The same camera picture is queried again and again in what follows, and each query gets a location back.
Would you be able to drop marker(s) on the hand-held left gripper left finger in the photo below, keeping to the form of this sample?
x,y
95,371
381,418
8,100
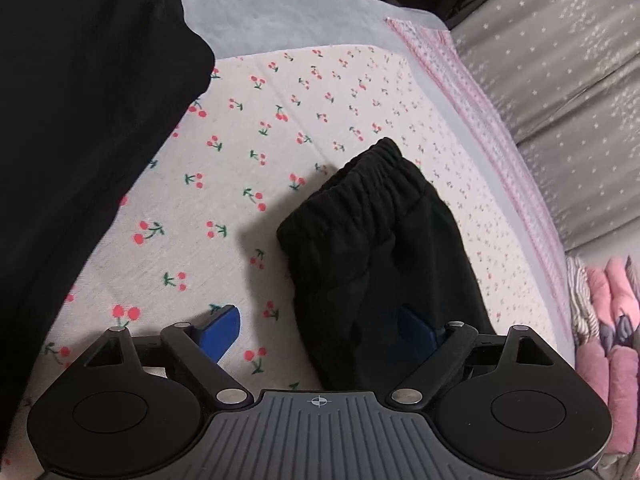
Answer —
x,y
222,331

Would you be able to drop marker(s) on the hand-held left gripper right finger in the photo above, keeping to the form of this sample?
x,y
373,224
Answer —
x,y
416,331

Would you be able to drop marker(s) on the black pants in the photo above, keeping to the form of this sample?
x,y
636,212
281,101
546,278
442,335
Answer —
x,y
75,110

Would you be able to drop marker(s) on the striped cloth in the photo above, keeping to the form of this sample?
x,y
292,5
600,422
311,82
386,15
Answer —
x,y
580,300

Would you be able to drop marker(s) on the light pink garment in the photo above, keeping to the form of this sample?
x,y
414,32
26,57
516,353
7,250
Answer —
x,y
600,290

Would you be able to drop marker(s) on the pink folded clothes pile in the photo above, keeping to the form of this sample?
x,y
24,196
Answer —
x,y
610,390

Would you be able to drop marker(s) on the grey cloth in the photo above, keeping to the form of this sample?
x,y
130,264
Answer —
x,y
620,331

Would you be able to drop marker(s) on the cherry print bed sheet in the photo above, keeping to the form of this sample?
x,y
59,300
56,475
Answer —
x,y
300,110

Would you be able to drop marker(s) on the pink striped blanket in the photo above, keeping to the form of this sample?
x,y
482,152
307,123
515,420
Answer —
x,y
450,60

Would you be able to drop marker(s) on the grey star print curtain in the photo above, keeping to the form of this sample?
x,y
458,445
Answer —
x,y
575,85

